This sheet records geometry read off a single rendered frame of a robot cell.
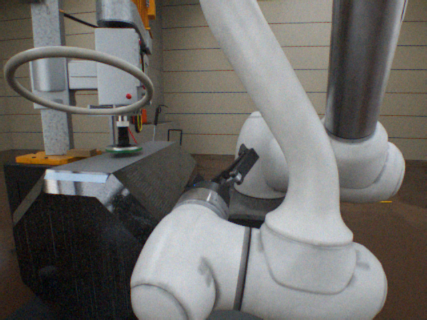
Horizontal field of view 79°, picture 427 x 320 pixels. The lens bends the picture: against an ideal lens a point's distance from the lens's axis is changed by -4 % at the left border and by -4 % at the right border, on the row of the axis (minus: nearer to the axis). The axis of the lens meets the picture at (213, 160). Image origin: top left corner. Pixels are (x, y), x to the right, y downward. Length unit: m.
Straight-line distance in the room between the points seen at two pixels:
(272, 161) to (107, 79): 1.19
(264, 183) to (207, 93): 5.97
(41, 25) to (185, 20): 4.83
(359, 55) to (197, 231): 0.35
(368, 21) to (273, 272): 0.35
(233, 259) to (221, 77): 6.33
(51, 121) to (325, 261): 2.31
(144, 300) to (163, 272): 0.03
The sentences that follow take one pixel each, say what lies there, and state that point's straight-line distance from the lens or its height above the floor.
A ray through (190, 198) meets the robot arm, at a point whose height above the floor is 1.02.
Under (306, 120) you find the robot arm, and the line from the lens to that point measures 0.30.
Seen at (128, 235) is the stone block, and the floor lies 0.61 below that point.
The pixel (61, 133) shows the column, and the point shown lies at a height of 0.95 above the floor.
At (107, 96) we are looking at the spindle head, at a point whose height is 1.22.
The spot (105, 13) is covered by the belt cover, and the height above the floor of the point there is 1.65.
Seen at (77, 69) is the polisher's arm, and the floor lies 1.45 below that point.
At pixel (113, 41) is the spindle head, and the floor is 1.51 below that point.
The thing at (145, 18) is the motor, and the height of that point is 1.85.
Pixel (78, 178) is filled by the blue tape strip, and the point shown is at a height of 0.84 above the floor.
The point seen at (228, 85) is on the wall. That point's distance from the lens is 6.54.
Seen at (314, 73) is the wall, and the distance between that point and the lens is 6.66.
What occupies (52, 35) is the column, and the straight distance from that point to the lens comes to 2.49.
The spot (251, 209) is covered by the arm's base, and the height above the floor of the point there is 0.90.
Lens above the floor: 1.16
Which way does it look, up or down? 11 degrees down
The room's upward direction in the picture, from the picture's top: straight up
